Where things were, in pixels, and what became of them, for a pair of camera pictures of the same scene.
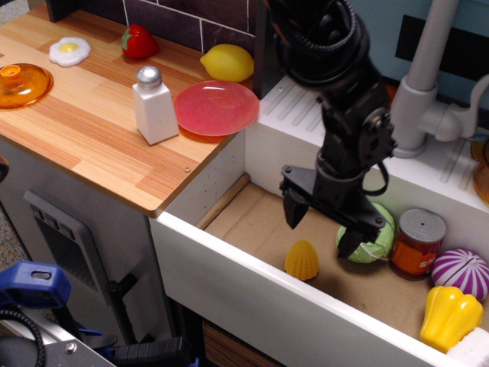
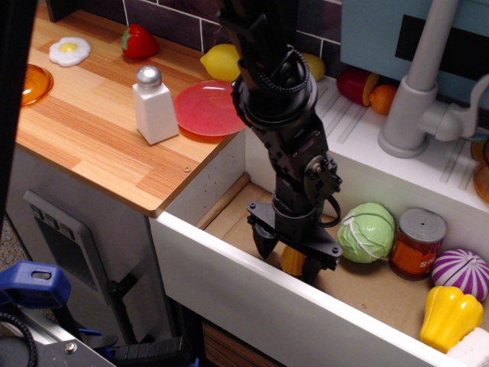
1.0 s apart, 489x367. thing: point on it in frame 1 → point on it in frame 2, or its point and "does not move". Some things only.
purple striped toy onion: [461, 270] does not move
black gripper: [337, 189] → [297, 225]
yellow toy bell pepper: [448, 314] does not move
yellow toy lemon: [228, 63] does not move
